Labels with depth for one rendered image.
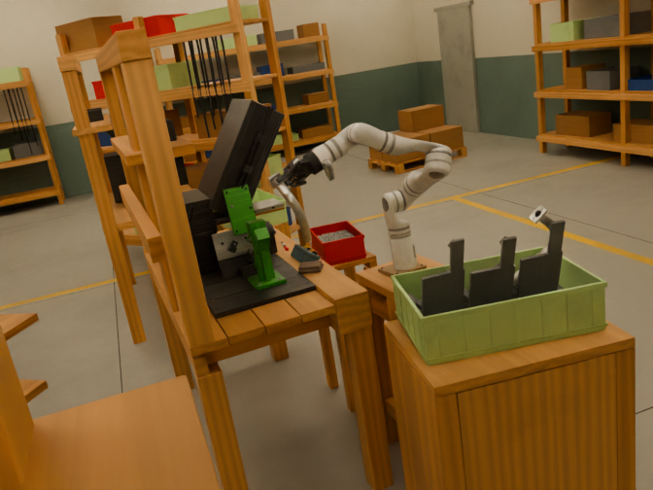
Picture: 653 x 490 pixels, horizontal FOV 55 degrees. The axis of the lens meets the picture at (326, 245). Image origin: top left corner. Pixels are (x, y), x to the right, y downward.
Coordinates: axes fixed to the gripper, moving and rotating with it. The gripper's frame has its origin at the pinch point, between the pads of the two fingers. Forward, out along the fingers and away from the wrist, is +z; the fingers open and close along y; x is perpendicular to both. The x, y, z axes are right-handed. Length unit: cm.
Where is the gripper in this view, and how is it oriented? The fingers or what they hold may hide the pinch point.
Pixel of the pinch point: (281, 183)
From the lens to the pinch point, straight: 207.5
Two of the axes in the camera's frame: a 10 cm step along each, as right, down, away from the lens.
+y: -1.3, -4.5, -8.8
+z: -8.2, 5.5, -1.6
